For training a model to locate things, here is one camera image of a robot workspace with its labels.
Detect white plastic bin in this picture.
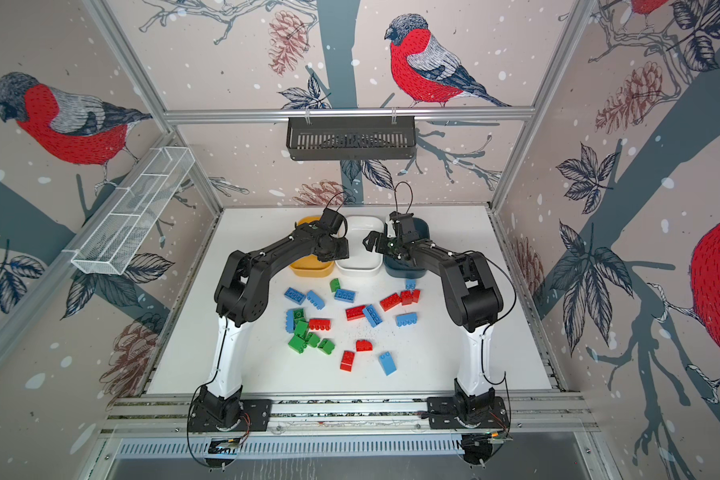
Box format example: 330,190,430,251
336,215,384,277

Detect yellow plastic bin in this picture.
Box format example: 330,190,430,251
289,215,337,279

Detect dark teal plastic bin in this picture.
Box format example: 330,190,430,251
383,217,430,279

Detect light blue lego brick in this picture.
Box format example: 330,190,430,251
395,312,418,327
307,290,325,310

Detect red square lego brick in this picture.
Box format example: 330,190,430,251
399,289,420,305

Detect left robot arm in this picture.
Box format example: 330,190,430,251
206,216,349,399

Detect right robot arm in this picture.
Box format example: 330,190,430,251
362,231,504,397

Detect red lego brick studs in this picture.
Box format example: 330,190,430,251
308,318,331,331

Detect green lego brick centre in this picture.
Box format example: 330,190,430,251
294,320,309,338

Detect red rounded lego brick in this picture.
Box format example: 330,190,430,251
355,339,373,352

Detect green lego brick right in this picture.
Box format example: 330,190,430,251
318,339,335,355

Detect green lego brick left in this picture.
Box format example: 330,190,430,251
288,335,307,354

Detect red lego brick bottom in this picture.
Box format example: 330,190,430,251
340,350,355,372

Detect light blue lego bottom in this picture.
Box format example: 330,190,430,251
378,352,397,376

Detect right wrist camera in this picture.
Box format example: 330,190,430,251
390,212,413,228

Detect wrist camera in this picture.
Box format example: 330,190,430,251
390,212,413,228
318,208,346,235

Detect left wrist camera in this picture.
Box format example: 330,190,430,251
318,208,346,235

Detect black wall basket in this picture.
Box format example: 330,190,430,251
286,116,417,161

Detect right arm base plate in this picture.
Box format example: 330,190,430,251
420,385,510,430

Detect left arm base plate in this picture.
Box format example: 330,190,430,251
187,385,273,433

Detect white wire mesh basket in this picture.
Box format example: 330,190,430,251
71,146,195,275

